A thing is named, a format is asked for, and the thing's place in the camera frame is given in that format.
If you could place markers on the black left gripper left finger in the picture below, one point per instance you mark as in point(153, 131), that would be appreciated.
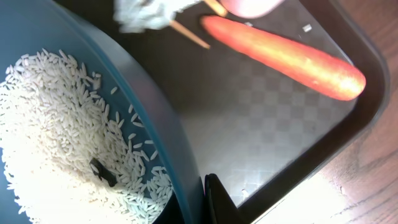
point(101, 172)

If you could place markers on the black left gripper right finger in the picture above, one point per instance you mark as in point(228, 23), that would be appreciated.
point(220, 207)

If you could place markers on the orange carrot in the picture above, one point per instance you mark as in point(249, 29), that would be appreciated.
point(311, 67)

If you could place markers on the dark blue plate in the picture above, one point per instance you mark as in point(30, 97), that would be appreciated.
point(30, 26)

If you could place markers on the pink cup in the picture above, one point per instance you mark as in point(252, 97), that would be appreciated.
point(250, 9)

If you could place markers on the pile of white rice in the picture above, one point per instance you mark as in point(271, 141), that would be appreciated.
point(54, 120)

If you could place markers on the dark brown serving tray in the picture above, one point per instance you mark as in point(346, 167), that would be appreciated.
point(259, 131)

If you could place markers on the crumpled white tissue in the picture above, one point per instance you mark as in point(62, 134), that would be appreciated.
point(135, 16)

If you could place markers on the wooden chopstick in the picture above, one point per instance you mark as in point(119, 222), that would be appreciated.
point(187, 33)
point(216, 7)

